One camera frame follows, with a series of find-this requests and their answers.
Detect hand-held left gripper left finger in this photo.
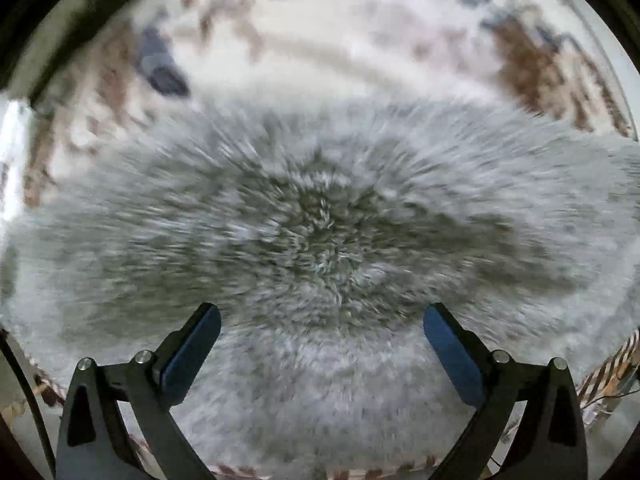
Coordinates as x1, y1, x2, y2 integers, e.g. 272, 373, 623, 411
55, 302, 222, 480

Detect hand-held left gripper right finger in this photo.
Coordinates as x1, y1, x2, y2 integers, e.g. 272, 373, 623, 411
423, 302, 589, 480

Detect grey fleece pants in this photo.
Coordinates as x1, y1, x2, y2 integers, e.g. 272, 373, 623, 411
0, 97, 640, 467

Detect floral printed blanket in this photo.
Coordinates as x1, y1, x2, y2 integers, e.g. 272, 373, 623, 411
0, 0, 640, 479

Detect black cable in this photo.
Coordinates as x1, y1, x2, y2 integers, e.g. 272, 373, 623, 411
0, 330, 57, 480

